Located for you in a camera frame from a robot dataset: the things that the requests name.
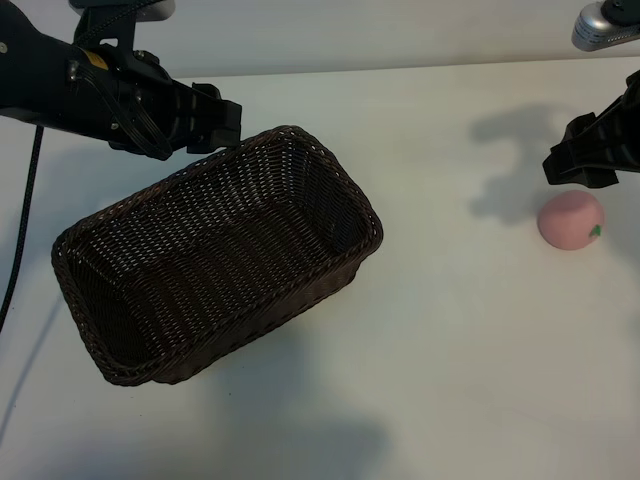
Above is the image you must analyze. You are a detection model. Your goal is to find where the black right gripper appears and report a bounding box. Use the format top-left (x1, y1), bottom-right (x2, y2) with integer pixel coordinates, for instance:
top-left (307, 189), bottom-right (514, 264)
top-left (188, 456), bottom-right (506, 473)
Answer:
top-left (542, 69), bottom-right (640, 190)

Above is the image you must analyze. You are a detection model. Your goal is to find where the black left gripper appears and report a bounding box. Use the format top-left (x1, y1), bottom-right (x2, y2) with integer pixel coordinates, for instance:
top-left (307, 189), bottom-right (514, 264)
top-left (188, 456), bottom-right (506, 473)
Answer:
top-left (68, 43), bottom-right (244, 162)

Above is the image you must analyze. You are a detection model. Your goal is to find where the pink peach with green leaf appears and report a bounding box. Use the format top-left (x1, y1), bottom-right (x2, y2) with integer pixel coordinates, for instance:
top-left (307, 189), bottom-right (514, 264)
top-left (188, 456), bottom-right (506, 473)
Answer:
top-left (537, 189), bottom-right (606, 250)

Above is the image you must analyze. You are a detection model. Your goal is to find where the dark brown woven wicker basket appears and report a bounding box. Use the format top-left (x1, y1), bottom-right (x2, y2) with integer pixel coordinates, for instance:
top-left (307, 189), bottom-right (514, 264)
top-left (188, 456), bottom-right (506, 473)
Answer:
top-left (50, 124), bottom-right (385, 389)

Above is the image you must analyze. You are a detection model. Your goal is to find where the thin black wire bundle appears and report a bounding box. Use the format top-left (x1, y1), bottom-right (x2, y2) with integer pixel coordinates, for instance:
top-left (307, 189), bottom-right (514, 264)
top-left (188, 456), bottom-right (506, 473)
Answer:
top-left (67, 64), bottom-right (174, 162)

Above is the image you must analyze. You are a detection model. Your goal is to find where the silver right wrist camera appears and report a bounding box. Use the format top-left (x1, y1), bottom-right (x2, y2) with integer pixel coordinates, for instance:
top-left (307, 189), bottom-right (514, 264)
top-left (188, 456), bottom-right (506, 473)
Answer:
top-left (571, 0), bottom-right (640, 52)

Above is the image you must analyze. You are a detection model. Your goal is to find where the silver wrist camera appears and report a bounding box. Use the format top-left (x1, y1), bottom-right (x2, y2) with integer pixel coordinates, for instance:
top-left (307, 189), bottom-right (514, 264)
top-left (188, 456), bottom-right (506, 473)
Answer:
top-left (68, 0), bottom-right (177, 24)
top-left (571, 0), bottom-right (640, 52)

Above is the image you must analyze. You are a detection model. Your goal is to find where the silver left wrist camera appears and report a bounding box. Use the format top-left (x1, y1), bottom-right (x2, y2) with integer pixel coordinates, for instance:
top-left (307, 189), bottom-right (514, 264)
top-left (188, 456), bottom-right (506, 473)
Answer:
top-left (68, 0), bottom-right (177, 24)

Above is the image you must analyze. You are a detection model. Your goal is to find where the thick black braided cable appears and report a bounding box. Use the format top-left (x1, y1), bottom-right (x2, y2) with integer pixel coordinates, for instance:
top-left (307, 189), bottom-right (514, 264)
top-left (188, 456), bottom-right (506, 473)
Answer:
top-left (0, 124), bottom-right (44, 334)

